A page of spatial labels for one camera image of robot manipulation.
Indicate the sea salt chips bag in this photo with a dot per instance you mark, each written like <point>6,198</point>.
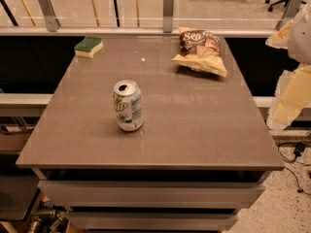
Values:
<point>200,50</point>

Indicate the upper grey drawer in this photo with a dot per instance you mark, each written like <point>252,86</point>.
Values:
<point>152,194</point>

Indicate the grey drawer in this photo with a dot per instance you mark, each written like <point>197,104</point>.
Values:
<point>151,221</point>
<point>152,194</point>

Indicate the box of bottles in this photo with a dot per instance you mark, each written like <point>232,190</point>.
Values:
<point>48,218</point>

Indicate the left metal railing bracket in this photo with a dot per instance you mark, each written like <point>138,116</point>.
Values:
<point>51,21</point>

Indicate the green yellow sponge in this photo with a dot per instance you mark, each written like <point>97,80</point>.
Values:
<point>88,47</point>

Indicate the middle metal railing bracket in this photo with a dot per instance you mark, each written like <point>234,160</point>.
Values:
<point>168,9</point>

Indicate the metal railing bracket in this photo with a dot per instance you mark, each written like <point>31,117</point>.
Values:
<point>291,10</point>
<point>168,9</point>
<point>51,21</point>

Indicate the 7up soda can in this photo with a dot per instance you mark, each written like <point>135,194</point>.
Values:
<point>128,105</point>

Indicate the lower grey drawer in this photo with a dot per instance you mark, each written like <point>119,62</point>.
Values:
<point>151,221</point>

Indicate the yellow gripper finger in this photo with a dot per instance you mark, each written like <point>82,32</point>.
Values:
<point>279,40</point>
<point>292,95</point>

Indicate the right metal railing bracket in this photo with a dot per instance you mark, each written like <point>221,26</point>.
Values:
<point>291,10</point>

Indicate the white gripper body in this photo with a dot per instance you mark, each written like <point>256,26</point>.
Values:
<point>300,39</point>

